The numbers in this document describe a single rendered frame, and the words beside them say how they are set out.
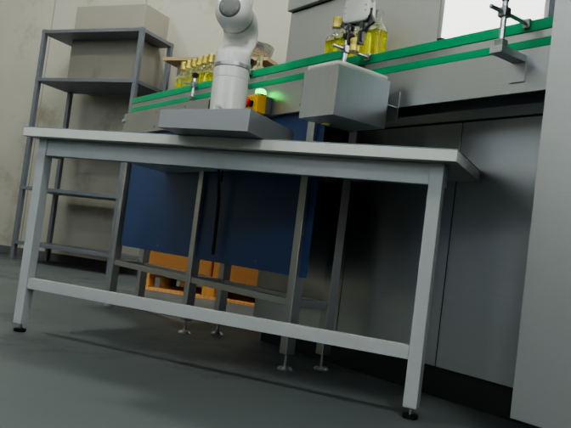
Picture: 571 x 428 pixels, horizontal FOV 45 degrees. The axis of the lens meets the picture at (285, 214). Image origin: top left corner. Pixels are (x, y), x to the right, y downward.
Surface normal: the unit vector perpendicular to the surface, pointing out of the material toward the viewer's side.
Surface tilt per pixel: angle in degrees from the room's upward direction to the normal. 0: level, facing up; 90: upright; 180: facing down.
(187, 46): 90
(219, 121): 90
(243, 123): 90
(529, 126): 90
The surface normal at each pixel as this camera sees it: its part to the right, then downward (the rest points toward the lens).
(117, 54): -0.41, -0.10
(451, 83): -0.80, -0.13
